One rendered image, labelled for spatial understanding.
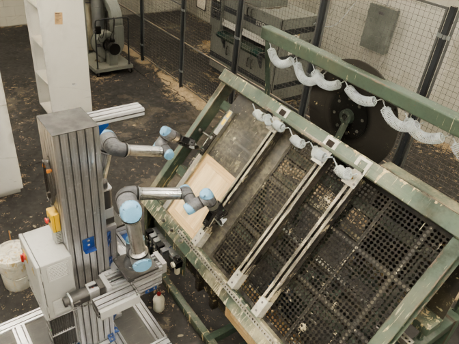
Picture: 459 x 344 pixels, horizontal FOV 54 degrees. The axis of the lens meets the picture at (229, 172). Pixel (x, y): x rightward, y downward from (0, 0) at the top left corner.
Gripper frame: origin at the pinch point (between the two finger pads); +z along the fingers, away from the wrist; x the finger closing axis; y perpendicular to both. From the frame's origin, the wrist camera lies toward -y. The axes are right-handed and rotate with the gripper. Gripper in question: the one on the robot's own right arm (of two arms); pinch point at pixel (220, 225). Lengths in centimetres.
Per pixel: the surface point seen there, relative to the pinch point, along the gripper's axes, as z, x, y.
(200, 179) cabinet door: 24, 64, 19
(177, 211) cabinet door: 37, 65, -10
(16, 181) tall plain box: 70, 275, -114
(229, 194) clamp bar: 14.8, 26.4, 23.2
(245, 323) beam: 39, -43, -27
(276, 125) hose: -23, 16, 70
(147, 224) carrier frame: 65, 99, -35
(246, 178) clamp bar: 10.2, 24.2, 38.7
